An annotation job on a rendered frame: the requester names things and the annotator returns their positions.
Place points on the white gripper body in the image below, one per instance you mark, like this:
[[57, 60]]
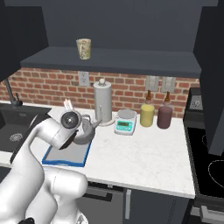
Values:
[[68, 105]]

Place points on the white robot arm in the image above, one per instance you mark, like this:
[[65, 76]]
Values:
[[26, 180]]

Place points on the grey metal kettle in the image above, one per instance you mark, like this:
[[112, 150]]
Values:
[[86, 131]]

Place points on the blue tray with grey inset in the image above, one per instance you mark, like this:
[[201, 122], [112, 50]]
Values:
[[73, 153]]

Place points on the beige patterned mug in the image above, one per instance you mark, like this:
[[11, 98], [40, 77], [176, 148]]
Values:
[[84, 49]]

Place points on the dark cabinet door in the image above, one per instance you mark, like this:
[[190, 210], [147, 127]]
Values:
[[213, 73], [20, 32]]

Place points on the white paper towel roll holder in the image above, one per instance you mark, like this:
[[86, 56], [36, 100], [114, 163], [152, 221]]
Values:
[[103, 100]]

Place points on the dark sink basin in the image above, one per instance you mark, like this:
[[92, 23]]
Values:
[[16, 125]]

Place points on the dark sink tap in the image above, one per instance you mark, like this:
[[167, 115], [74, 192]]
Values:
[[11, 93]]

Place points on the white teal kitchen scale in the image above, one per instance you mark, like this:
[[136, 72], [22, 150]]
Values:
[[125, 122]]

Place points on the yellow liquid bottle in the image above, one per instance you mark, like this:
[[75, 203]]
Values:
[[147, 115]]

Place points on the dark red liquid bottle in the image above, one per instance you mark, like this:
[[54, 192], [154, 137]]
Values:
[[164, 116]]

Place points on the dark drawer front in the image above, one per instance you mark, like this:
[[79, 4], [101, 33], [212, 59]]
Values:
[[102, 208]]

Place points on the dark base cupboard door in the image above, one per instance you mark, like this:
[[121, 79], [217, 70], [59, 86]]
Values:
[[157, 208]]

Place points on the black hob stove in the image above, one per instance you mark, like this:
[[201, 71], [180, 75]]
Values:
[[204, 163]]

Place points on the grey wall outlet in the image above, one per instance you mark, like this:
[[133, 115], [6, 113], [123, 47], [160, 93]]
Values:
[[83, 78]]

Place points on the grey wall switch plate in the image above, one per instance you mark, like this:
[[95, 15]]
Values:
[[152, 83], [168, 84]]

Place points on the dark wall cabinet body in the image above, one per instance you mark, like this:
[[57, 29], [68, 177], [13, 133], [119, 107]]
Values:
[[122, 35]]

